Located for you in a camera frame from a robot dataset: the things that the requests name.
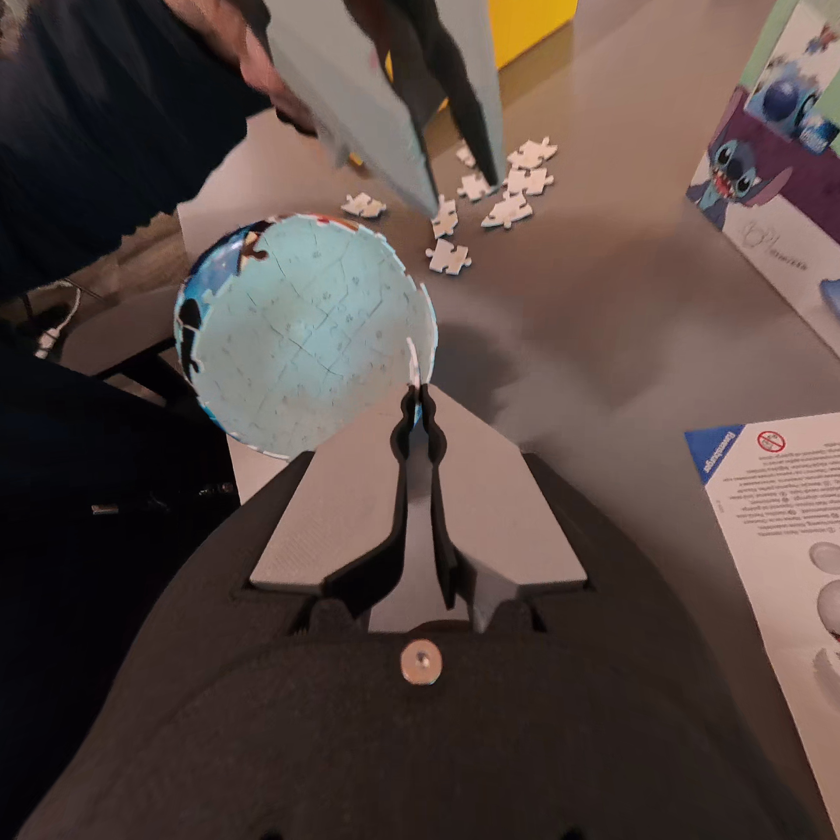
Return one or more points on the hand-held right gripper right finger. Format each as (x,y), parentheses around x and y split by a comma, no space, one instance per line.
(505,518)

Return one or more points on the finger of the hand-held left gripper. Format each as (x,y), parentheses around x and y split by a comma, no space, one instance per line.
(476,79)
(354,98)

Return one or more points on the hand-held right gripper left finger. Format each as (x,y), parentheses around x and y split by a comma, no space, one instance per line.
(334,518)

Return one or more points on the curved white puzzle piece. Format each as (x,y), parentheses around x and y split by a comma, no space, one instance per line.
(414,361)

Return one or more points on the blue cartoon puzzle ball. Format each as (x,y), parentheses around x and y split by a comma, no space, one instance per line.
(308,328)

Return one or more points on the person's left forearm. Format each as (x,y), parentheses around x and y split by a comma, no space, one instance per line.
(118,118)

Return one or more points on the pile of white puzzle pieces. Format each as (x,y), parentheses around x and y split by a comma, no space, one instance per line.
(508,210)

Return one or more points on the colourful cartoon puzzle box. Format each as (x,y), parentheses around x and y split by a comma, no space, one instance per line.
(774,197)

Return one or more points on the person's left hand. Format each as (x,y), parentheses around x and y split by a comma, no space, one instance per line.
(256,59)

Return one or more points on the person's torso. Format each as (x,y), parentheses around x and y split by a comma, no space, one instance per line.
(79,525)

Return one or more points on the white instruction sheet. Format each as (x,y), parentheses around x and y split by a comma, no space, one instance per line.
(781,558)

